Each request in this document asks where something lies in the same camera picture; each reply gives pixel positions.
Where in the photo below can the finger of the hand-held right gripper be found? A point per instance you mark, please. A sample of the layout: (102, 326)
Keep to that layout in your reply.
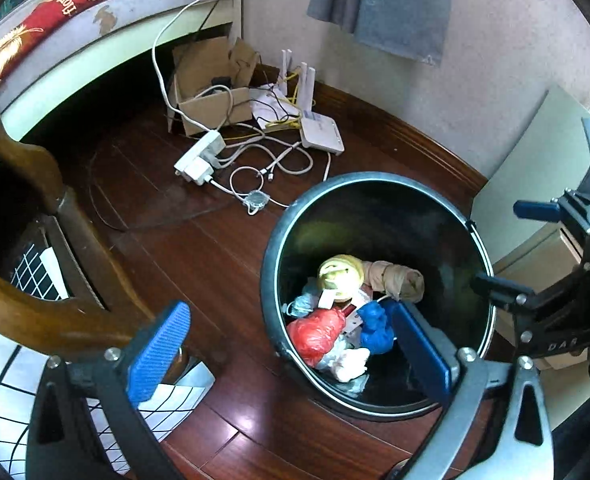
(537, 210)
(500, 287)

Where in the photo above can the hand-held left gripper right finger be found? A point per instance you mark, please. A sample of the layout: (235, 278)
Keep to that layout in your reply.
(420, 355)

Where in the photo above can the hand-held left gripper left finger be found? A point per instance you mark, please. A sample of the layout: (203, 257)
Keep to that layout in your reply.
(160, 350)

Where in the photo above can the blue cloth bundle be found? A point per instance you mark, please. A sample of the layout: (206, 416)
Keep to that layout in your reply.
(375, 325)

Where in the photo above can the white tissue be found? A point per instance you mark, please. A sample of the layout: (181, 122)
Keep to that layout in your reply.
(347, 365)

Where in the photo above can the beige cloth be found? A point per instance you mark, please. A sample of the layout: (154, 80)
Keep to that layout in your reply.
(395, 277)

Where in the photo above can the red plastic bag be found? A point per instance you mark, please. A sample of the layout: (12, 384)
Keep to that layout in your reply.
(315, 332)

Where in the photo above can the light blue cloth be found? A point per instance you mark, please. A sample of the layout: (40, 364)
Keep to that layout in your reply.
(302, 302)

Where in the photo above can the black round trash bin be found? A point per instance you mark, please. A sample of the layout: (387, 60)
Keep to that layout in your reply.
(375, 220)

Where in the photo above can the beige box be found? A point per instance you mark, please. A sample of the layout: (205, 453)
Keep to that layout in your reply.
(540, 255)

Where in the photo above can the pale green board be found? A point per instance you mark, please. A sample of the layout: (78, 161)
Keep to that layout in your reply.
(530, 160)

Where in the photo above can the white checked tablecloth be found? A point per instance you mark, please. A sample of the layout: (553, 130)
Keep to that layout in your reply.
(5, 360)

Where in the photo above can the white power strip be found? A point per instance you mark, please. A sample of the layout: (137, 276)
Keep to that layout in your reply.
(202, 152)

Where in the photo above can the white router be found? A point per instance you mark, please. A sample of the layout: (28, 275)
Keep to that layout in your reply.
(320, 132)

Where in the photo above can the brown wooden chair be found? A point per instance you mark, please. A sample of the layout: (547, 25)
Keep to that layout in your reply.
(20, 160)

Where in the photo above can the grey hanging towel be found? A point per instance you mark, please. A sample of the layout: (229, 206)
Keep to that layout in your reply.
(385, 5)

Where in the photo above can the cardboard box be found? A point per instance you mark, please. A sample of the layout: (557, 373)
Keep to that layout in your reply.
(200, 67)

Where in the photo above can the bed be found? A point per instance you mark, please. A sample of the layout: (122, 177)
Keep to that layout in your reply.
(125, 35)

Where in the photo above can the red and yellow printed blanket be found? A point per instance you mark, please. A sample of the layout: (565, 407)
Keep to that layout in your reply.
(40, 20)

